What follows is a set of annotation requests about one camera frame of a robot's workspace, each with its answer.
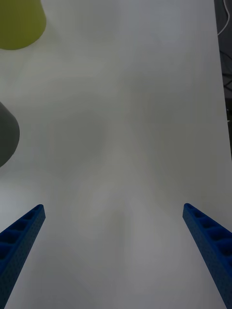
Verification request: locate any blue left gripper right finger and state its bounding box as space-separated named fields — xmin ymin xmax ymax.
xmin=182 ymin=203 xmax=232 ymax=309

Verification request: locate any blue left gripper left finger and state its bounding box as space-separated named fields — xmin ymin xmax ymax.
xmin=0 ymin=204 xmax=46 ymax=309

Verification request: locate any grey plastic waste bin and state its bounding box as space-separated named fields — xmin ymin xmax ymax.
xmin=0 ymin=101 xmax=21 ymax=169

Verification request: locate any yellow-green plastic waste bin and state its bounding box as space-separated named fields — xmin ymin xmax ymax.
xmin=0 ymin=0 xmax=47 ymax=51

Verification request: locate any white cable under table edge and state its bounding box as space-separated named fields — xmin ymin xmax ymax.
xmin=217 ymin=0 xmax=231 ymax=36

